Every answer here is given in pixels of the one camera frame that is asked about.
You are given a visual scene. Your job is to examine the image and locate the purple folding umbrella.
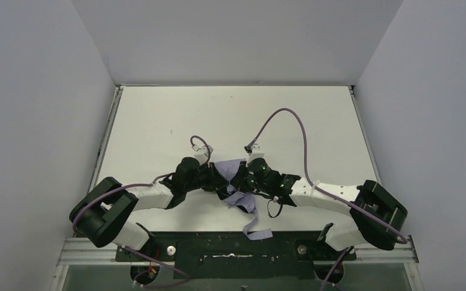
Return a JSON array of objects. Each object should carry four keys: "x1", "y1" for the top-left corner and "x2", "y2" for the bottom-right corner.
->
[{"x1": 214, "y1": 159, "x2": 273, "y2": 241}]

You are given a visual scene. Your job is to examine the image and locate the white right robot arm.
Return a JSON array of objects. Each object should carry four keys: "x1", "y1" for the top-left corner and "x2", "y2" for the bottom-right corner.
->
[{"x1": 220, "y1": 158, "x2": 408, "y2": 251}]

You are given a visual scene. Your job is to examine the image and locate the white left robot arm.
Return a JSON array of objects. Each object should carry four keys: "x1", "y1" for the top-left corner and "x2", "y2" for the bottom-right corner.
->
[{"x1": 69, "y1": 157, "x2": 229, "y2": 250}]

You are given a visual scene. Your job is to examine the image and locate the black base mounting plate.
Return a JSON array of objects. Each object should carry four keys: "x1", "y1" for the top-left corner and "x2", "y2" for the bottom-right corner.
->
[{"x1": 114, "y1": 229, "x2": 399, "y2": 282}]

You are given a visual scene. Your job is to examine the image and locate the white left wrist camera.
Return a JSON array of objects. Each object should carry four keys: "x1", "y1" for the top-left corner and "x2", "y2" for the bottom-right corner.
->
[{"x1": 192, "y1": 144, "x2": 214, "y2": 165}]

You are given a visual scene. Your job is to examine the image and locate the aluminium frame rail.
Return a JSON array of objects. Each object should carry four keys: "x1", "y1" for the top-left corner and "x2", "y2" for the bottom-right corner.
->
[{"x1": 50, "y1": 232, "x2": 424, "y2": 290}]

